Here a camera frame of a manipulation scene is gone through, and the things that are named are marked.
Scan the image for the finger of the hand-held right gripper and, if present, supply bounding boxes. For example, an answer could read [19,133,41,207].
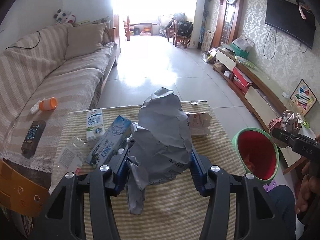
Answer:
[272,129,297,147]

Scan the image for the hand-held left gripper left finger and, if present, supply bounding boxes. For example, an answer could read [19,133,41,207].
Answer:
[29,152,130,240]

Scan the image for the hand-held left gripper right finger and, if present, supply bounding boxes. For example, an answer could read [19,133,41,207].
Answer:
[189,146,288,240]

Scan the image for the reddish brown wrapper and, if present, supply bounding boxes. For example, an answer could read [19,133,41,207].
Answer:
[268,110,303,133]

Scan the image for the red trash bin green rim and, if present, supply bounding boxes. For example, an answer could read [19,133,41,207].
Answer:
[231,127,280,183]

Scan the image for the pink white carton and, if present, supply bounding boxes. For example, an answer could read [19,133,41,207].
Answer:
[185,112,212,137]

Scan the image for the silver foil bag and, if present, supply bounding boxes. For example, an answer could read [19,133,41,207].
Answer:
[125,87,193,215]

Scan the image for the white green milk carton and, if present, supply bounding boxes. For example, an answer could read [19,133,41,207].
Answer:
[86,108,105,142]

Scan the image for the person's right hand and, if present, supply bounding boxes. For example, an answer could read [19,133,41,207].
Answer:
[295,161,317,214]

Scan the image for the striped table cloth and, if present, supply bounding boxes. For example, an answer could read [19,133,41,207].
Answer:
[49,100,248,240]

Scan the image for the blue toothpaste box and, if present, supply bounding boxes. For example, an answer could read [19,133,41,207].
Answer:
[86,115,133,167]

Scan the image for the star checkers board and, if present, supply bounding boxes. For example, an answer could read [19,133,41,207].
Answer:
[290,79,314,117]

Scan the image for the purple plastic stool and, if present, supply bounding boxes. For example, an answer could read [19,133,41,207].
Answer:
[262,179,278,193]

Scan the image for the wooden television cabinet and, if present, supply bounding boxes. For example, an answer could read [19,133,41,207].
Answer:
[212,46,320,175]

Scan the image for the clear plastic bottle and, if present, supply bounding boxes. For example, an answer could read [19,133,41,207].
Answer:
[54,136,88,174]

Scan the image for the person's leg in jeans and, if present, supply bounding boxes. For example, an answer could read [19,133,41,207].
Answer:
[269,185,298,240]

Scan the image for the red flat box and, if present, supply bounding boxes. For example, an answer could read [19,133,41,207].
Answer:
[232,67,254,88]

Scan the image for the green yellow plastic bag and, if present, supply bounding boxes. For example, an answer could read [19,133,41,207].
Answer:
[235,55,257,68]

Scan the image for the green box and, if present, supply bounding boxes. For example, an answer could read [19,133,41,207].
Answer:
[230,42,250,58]

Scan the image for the dark flat box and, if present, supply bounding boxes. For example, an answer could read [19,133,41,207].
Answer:
[21,120,47,159]

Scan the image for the wooden side table with stickers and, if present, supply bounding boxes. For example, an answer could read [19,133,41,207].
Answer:
[0,159,49,218]

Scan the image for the white plastic bag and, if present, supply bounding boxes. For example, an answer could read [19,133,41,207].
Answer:
[231,35,255,52]

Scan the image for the orange plastic cup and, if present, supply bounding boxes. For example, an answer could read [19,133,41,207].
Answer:
[38,97,57,110]

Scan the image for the open cardboard box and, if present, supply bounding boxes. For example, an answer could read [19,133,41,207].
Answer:
[202,47,218,64]

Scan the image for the black flat television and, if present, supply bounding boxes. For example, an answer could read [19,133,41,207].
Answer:
[265,0,315,50]

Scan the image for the floral board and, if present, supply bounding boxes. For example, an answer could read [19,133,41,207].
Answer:
[201,30,214,52]

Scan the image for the pink headphones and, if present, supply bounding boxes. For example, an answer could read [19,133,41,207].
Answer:
[299,4,309,20]

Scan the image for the wooden lattice partition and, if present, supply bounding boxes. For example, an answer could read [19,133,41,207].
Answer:
[216,0,245,48]

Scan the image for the wooden chair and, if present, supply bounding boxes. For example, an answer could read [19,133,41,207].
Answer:
[167,20,188,48]

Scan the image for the beige cushion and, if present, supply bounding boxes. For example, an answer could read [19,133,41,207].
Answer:
[64,23,107,60]

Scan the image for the sofa with striped cover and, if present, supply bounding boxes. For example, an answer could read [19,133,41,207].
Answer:
[0,22,120,173]

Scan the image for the patterned cushion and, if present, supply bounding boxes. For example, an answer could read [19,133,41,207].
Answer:
[102,20,112,44]

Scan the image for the black backpack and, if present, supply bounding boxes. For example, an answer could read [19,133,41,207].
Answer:
[177,20,194,35]

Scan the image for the white standing air conditioner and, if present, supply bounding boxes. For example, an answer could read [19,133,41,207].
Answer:
[192,0,207,49]

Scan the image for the red wooden shelf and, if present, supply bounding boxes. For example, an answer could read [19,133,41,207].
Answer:
[123,16,131,41]

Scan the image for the black white plush toy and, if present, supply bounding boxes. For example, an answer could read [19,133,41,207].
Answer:
[53,9,76,25]

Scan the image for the thin black cable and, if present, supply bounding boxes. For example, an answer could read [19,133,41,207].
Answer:
[5,31,42,50]

